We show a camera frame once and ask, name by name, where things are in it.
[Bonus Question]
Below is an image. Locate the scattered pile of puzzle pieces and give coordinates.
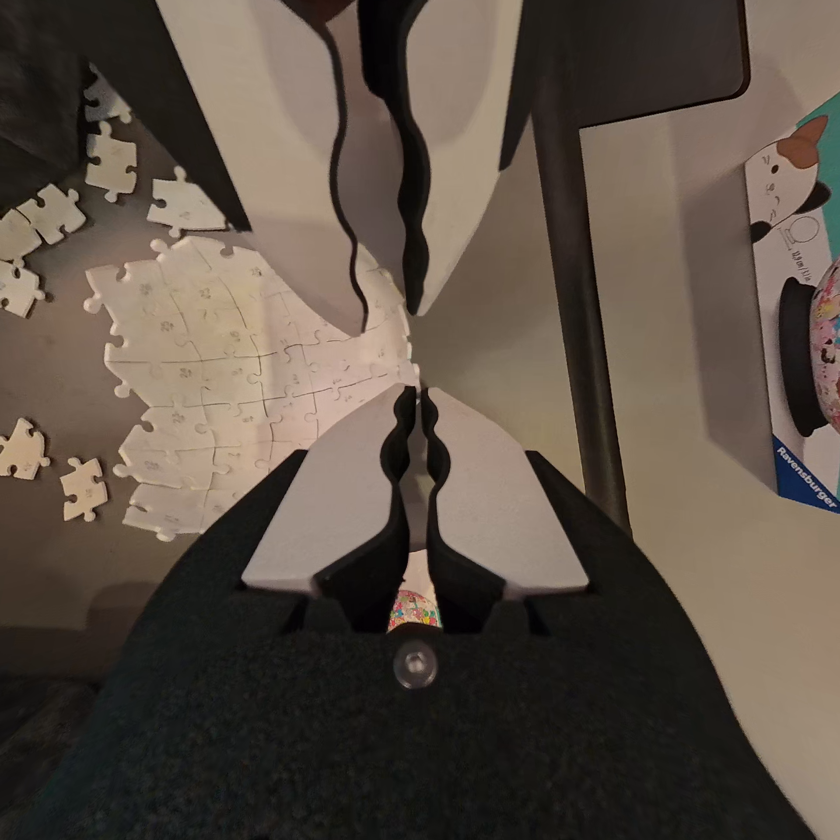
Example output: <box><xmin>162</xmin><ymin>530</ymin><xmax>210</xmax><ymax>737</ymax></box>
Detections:
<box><xmin>0</xmin><ymin>64</ymin><xmax>229</xmax><ymax>321</ymax></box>

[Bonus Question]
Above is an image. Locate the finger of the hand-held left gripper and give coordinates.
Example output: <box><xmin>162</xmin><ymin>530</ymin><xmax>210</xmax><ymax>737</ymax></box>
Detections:
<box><xmin>156</xmin><ymin>0</ymin><xmax>370</xmax><ymax>337</ymax></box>
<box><xmin>358</xmin><ymin>0</ymin><xmax>527</xmax><ymax>318</ymax></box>

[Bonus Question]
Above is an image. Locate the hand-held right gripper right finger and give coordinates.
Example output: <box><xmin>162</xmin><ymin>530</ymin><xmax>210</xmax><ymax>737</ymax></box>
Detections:
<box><xmin>420</xmin><ymin>386</ymin><xmax>591</xmax><ymax>602</ymax></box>

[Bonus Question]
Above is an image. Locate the half-built colourful puzzle ball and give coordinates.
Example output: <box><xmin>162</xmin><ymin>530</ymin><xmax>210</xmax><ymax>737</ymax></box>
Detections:
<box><xmin>84</xmin><ymin>235</ymin><xmax>422</xmax><ymax>544</ymax></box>

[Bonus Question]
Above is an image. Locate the printed cardboard puzzle box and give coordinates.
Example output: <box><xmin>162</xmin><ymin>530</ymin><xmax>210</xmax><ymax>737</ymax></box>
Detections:
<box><xmin>743</xmin><ymin>91</ymin><xmax>840</xmax><ymax>514</ymax></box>

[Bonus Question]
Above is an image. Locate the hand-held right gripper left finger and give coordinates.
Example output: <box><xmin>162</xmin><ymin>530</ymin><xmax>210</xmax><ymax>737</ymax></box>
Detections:
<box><xmin>240</xmin><ymin>386</ymin><xmax>418</xmax><ymax>598</ymax></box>

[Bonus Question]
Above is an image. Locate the white curved jigsaw piece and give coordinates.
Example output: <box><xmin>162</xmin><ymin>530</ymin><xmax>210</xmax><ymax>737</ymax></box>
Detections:
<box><xmin>0</xmin><ymin>416</ymin><xmax>51</xmax><ymax>481</ymax></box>
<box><xmin>59</xmin><ymin>456</ymin><xmax>110</xmax><ymax>524</ymax></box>

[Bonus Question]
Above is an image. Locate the white printed instruction leaflet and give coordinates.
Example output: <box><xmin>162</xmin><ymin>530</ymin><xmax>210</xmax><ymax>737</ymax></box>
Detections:
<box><xmin>387</xmin><ymin>551</ymin><xmax>446</xmax><ymax>634</ymax></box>

